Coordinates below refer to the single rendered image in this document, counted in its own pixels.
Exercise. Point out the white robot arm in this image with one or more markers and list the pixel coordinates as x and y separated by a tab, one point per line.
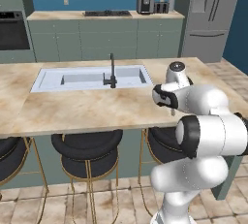
206	131

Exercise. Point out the black tap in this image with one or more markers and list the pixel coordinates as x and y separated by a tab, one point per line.
112	69

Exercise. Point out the white sink basin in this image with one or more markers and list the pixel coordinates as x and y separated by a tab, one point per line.
80	82

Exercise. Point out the green kitchen island base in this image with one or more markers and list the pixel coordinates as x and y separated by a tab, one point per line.
129	156

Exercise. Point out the black stool with gold legs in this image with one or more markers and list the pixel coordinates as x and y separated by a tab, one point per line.
164	147
8	156
87	145

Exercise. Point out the green lower cupboard run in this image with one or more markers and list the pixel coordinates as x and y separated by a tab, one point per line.
106	38

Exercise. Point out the black hob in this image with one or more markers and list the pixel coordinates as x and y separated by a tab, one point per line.
107	13

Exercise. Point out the grey coffee machine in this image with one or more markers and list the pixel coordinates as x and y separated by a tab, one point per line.
145	3

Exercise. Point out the dark toaster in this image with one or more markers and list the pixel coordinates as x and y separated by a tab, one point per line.
161	7

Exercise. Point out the white paper towel roll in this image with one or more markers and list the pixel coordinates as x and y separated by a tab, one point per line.
171	1

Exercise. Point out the steel fridge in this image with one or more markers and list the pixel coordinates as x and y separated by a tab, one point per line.
210	17

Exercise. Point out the white wall socket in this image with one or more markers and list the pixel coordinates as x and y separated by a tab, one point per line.
66	0

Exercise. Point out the black wall oven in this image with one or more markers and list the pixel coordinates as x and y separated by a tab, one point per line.
13	30

